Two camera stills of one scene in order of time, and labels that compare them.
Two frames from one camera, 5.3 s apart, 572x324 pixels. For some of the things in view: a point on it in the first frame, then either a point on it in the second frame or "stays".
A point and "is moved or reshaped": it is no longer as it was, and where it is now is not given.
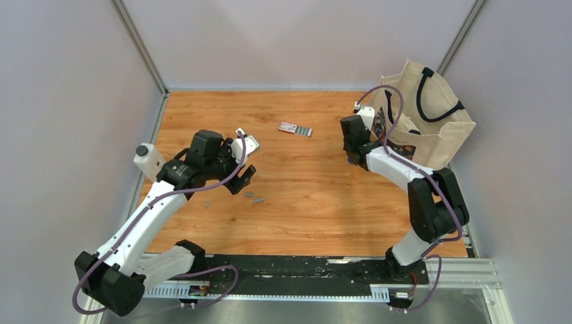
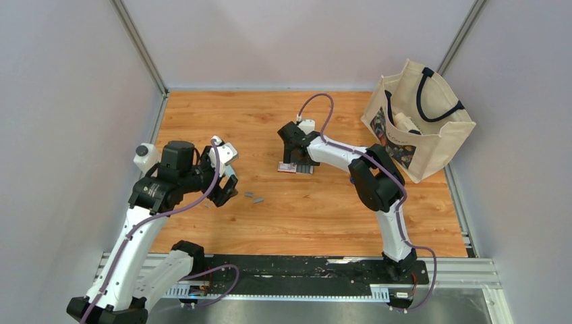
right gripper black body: x=345 y=147 to x=289 y=157
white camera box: x=149 y=160 stays
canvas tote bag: x=427 y=125 stays
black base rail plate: x=288 y=271 stays
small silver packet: x=295 y=129 is moved or reshaped
